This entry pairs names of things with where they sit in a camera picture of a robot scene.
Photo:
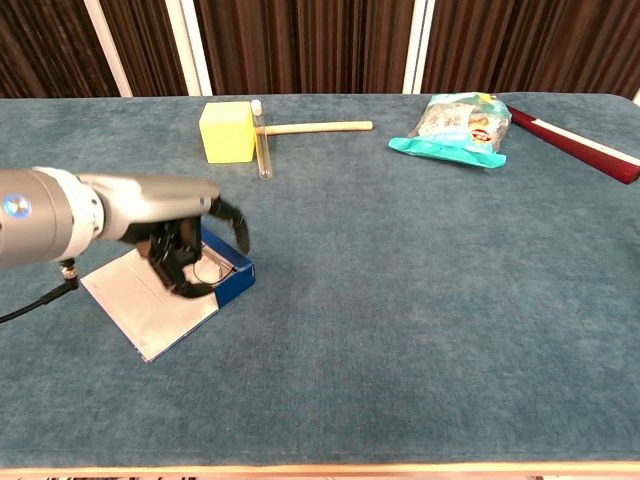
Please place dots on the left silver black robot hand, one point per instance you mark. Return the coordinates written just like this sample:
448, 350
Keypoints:
150, 202

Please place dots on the blue glasses case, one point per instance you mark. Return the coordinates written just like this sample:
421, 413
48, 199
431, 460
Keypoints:
140, 305

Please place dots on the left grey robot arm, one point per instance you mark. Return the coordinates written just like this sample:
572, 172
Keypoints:
45, 215

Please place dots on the yellow foam cube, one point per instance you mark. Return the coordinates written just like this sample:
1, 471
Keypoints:
227, 132

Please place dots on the clear glass test tube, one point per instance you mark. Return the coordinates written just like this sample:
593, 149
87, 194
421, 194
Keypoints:
263, 150

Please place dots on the flat wooden stick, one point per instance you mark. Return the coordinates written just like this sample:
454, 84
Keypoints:
320, 127

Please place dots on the dark brown pleated curtain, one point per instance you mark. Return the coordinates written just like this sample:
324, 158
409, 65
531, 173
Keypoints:
300, 45

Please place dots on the teal velvet table cloth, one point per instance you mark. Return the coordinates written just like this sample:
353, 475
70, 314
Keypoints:
375, 310

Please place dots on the teal snack bag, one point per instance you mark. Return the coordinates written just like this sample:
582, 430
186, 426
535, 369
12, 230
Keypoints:
450, 135

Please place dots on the dark red folded fan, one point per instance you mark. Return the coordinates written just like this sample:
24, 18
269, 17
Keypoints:
575, 147

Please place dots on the wide white frame post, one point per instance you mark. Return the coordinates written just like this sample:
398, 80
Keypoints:
189, 47

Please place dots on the thin white frame post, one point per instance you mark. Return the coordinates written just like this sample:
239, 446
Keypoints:
107, 47

